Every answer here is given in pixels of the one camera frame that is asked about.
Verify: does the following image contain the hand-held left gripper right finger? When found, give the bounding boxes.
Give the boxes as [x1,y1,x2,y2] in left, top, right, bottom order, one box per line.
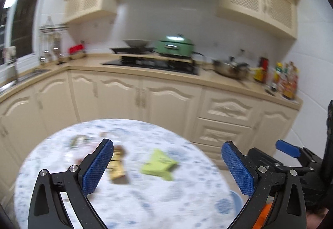
[221,141,307,229]

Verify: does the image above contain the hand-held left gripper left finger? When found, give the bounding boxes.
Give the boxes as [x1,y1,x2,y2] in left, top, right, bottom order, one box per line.
[27,139,114,229]

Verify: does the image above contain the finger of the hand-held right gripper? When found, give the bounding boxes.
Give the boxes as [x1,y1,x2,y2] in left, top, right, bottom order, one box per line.
[276,140,322,167]
[247,148,290,173]

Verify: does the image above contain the brown snack wrapper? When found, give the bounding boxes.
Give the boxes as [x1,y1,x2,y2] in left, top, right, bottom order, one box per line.
[107,144,128,183]

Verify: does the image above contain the striped green wrapper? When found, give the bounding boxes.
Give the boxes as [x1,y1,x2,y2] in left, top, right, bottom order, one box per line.
[70,134,89,148]

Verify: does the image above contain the green snack packet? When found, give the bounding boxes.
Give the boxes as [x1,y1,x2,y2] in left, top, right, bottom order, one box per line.
[140,148,179,182]

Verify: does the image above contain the person's right hand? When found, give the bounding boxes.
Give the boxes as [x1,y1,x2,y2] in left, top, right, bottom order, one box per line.
[306,208,329,229]

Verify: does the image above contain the cream cabinet drawer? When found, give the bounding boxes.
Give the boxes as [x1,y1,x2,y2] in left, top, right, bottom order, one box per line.
[199,143,227,165]
[194,117,253,147]
[199,90,261,129]

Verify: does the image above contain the group of condiment bottles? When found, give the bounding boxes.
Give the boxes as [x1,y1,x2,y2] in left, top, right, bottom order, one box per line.
[253,57,299,100]

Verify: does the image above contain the cream lower kitchen cabinets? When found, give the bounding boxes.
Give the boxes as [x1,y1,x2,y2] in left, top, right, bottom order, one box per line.
[0,69,299,209]

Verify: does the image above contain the steel wok with lid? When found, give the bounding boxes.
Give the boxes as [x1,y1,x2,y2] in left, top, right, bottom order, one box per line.
[213,57,251,80]

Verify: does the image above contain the beige kitchen countertop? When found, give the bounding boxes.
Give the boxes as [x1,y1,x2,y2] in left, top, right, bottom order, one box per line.
[0,53,304,110]

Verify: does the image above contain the black glass gas stove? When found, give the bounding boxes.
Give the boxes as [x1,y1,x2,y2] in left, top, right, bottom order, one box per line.
[101,59,201,76]

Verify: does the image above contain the steel sink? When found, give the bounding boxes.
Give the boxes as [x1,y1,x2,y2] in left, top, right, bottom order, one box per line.
[0,69,50,95]

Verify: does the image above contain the red box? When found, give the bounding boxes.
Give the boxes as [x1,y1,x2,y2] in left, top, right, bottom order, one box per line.
[68,44,86,55]

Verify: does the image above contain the black induction cooker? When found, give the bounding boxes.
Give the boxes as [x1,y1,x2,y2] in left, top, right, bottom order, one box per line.
[111,47,157,55]

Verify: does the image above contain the black induction cooktop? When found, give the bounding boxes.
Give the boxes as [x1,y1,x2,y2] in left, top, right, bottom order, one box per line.
[118,53,196,63]

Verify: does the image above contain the steel ladle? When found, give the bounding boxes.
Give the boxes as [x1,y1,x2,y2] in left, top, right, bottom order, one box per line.
[39,35,48,62]

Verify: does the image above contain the steel skimmer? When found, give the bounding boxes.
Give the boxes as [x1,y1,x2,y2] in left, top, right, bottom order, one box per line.
[53,34,65,60]

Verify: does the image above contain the grey wok pan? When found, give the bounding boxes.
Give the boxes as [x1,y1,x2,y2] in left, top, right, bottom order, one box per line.
[122,39,152,49]

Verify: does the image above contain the green electric cooker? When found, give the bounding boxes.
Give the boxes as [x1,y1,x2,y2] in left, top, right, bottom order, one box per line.
[153,34,195,57]

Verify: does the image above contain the pink white cloth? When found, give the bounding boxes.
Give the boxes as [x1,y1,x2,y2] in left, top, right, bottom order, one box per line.
[4,46,17,64]

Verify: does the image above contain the kitchen window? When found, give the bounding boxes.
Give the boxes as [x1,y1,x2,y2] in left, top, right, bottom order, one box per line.
[0,0,50,63]

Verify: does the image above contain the black power cable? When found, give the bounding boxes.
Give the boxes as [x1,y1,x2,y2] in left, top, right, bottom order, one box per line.
[193,51,216,63]

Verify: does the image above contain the wire utensil rack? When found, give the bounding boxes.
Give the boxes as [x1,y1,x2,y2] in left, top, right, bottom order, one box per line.
[39,16,70,33]

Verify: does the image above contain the lattice door wall cabinet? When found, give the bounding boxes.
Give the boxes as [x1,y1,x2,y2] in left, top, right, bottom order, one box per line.
[217,0,298,38]
[62,0,117,25]

